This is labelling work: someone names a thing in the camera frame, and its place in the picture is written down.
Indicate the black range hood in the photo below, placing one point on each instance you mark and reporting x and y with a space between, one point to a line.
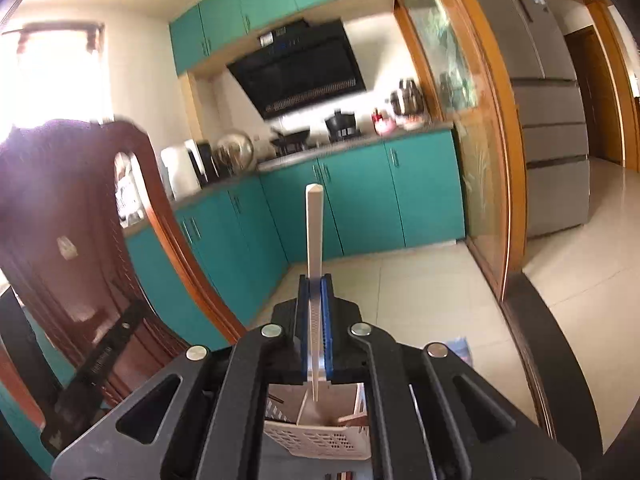
300 75

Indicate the red kitchen container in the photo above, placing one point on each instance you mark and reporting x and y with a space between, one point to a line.
383 122

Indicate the white electric kettle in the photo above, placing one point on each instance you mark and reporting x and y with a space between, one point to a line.
177 170

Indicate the black chopstick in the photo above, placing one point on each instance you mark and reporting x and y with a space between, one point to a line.
275 401

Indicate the black cooking pot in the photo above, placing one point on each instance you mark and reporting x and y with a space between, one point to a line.
341 125

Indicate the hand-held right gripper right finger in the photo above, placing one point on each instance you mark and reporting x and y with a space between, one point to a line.
327 330

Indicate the white chopstick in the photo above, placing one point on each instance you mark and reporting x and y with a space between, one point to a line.
315 230

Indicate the wooden doorway frame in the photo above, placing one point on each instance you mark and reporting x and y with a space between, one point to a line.
610 90

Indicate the wooden chair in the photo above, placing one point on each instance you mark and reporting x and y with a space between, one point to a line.
165 240

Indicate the teal wall cabinets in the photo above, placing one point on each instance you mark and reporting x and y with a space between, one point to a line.
280 5

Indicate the bright window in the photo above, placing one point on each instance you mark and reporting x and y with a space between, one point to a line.
55 75

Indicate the black wok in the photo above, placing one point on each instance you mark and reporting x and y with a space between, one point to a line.
291 140

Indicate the black countertop appliance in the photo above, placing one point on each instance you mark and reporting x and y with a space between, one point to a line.
207 162

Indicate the blue box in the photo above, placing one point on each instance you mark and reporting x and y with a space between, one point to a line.
457 351

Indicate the teal base cabinets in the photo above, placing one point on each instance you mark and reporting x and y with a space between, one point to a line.
360 195

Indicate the wooden glass sliding door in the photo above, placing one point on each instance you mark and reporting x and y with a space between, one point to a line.
480 135

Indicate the steel mixing bowl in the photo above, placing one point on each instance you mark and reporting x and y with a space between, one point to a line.
235 152

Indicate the white utensil holder basket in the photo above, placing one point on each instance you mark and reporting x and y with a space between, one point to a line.
310 442

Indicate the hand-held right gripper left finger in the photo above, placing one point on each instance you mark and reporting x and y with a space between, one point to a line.
302 330

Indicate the grey refrigerator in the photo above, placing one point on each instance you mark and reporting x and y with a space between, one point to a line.
545 110

